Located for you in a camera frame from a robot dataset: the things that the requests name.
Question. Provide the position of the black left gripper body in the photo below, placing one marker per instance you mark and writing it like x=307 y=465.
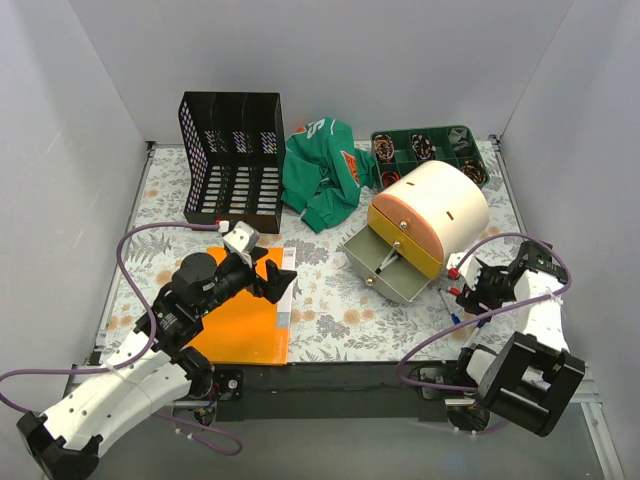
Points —
x=259 y=278

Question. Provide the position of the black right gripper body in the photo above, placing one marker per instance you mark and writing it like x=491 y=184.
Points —
x=493 y=282

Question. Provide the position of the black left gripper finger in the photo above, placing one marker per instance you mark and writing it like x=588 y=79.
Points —
x=258 y=253
x=277 y=282

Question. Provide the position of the blue-capped marker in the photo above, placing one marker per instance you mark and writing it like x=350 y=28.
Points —
x=473 y=338
x=454 y=317

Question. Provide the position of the white drawer organizer box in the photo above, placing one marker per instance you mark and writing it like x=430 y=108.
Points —
x=432 y=212

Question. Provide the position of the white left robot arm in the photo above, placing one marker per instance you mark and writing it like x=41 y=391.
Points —
x=153 y=366

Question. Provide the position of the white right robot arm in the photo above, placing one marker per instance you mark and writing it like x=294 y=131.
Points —
x=531 y=380

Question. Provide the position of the orange notebook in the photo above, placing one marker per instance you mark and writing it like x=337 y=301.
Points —
x=247 y=330

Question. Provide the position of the green sweatshirt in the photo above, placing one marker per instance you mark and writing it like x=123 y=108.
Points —
x=324 y=173

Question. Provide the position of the black mesh file holder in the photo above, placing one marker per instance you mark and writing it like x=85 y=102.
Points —
x=235 y=148

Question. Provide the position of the brown black rolled tie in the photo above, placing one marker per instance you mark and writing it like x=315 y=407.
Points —
x=475 y=171

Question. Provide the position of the orange black rolled tie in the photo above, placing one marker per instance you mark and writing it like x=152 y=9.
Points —
x=388 y=178

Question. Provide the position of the grey folded sock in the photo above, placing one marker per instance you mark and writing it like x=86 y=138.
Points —
x=461 y=141

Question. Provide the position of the white-spotted black rolled tie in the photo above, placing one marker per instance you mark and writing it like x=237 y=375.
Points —
x=423 y=148

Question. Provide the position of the pink black rolled tie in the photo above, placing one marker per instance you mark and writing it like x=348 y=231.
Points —
x=384 y=148

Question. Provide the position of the green compartment organizer tray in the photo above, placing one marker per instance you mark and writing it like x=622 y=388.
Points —
x=398 y=152

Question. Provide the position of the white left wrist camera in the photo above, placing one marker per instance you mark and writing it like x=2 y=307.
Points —
x=241 y=240

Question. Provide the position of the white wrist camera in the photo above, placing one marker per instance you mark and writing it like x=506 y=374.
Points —
x=241 y=240
x=466 y=267

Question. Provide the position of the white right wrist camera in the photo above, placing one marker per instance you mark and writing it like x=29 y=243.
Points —
x=466 y=267

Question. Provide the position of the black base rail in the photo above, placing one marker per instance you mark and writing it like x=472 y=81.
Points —
x=328 y=390

